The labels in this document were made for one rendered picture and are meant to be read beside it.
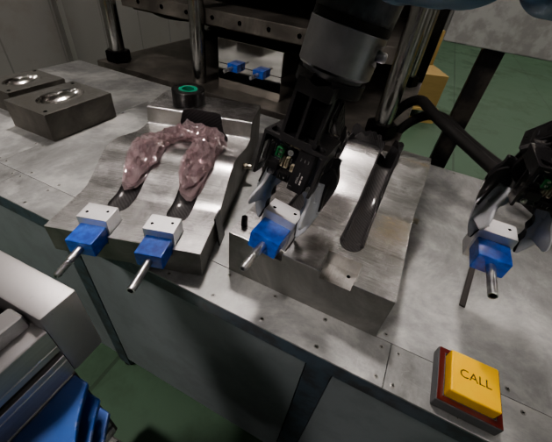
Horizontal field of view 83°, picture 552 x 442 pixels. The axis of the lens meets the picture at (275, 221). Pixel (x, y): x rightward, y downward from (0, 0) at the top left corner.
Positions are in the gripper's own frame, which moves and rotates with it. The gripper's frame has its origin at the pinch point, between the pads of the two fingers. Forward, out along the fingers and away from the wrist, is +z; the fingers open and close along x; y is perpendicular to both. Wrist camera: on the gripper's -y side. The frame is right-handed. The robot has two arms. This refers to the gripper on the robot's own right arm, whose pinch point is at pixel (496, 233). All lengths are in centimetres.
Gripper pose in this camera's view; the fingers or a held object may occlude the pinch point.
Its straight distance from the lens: 55.2
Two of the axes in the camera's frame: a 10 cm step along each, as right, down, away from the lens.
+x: 9.0, 3.5, -2.7
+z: -1.0, 7.5, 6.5
